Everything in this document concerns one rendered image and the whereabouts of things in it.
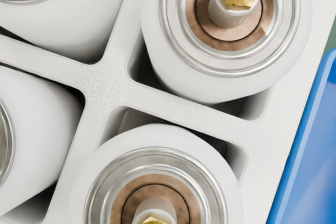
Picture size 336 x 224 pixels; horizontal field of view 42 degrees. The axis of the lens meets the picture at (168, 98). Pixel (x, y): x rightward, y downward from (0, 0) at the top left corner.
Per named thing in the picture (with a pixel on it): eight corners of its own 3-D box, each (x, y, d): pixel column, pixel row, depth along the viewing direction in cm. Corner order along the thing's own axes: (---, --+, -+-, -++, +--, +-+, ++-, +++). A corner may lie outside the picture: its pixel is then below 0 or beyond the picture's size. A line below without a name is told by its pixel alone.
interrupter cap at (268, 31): (322, 36, 24) (327, 34, 23) (201, 104, 24) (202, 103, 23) (254, -84, 24) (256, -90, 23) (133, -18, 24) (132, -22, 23)
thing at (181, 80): (270, 75, 42) (350, 43, 24) (181, 124, 41) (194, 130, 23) (220, -13, 42) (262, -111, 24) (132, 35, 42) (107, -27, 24)
